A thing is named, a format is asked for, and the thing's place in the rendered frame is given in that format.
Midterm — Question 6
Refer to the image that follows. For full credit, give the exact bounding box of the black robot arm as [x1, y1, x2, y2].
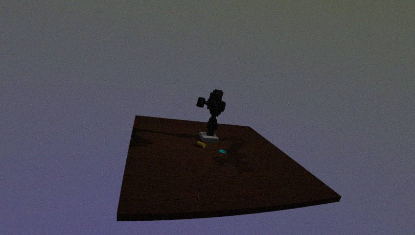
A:
[207, 89, 224, 136]

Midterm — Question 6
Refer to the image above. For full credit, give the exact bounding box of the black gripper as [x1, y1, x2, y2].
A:
[196, 97, 226, 112]

